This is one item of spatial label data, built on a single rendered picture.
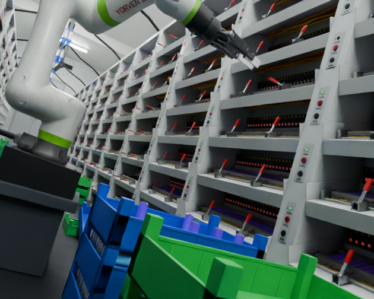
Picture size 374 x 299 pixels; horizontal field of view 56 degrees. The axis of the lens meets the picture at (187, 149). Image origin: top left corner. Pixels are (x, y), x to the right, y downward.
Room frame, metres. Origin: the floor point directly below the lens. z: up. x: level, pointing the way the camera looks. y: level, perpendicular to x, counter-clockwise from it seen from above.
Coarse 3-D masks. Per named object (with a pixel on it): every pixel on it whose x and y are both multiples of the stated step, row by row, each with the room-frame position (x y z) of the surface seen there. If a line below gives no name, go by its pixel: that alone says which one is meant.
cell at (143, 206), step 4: (140, 204) 0.74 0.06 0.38; (144, 204) 0.74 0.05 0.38; (148, 204) 0.74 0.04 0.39; (140, 208) 0.74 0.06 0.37; (144, 208) 0.74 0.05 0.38; (140, 212) 0.74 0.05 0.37; (144, 212) 0.74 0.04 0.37; (136, 216) 0.74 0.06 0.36; (140, 216) 0.74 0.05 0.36; (144, 216) 0.74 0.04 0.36
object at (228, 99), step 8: (296, 88) 1.18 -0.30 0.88; (304, 88) 1.15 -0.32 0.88; (312, 88) 1.11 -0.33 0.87; (224, 96) 1.65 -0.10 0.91; (232, 96) 1.65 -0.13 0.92; (248, 96) 1.44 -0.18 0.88; (256, 96) 1.39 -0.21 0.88; (264, 96) 1.34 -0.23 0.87; (272, 96) 1.30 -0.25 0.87; (280, 96) 1.26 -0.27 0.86; (288, 96) 1.22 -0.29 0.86; (296, 96) 1.18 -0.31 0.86; (304, 96) 1.15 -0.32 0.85; (224, 104) 1.62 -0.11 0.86; (232, 104) 1.55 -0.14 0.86; (240, 104) 1.49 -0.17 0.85; (248, 104) 1.44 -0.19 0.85; (256, 104) 1.39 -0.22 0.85; (264, 104) 1.50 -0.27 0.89; (272, 104) 1.50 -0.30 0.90; (280, 104) 1.44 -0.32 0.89; (288, 104) 1.44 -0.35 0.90; (296, 104) 1.40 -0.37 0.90
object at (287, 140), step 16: (224, 128) 1.68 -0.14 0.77; (240, 128) 1.71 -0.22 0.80; (256, 128) 1.62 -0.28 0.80; (272, 128) 1.27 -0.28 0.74; (288, 128) 1.42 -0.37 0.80; (224, 144) 1.52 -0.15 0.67; (240, 144) 1.41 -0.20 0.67; (256, 144) 1.31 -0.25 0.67; (272, 144) 1.22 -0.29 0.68; (288, 144) 1.15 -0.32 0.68
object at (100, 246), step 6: (90, 234) 0.71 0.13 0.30; (96, 234) 0.68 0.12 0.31; (90, 240) 0.70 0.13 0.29; (96, 240) 0.67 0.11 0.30; (102, 240) 0.64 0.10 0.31; (96, 246) 0.66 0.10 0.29; (102, 246) 0.62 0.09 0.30; (102, 252) 0.61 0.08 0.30; (120, 252) 0.60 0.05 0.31; (126, 252) 0.62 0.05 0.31; (120, 258) 0.57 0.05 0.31; (126, 258) 0.58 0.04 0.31; (120, 264) 0.57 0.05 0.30; (126, 264) 0.58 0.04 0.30
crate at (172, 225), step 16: (96, 192) 0.73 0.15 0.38; (96, 208) 0.69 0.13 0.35; (112, 208) 0.60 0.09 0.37; (128, 208) 0.56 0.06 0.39; (96, 224) 0.66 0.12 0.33; (112, 224) 0.57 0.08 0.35; (128, 224) 0.56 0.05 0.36; (176, 224) 0.81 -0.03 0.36; (208, 224) 0.85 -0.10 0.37; (112, 240) 0.56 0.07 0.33; (128, 240) 0.57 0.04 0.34; (192, 240) 0.61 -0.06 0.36; (208, 240) 0.63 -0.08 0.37; (224, 240) 0.64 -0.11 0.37; (256, 240) 0.68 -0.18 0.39; (256, 256) 0.67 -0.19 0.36
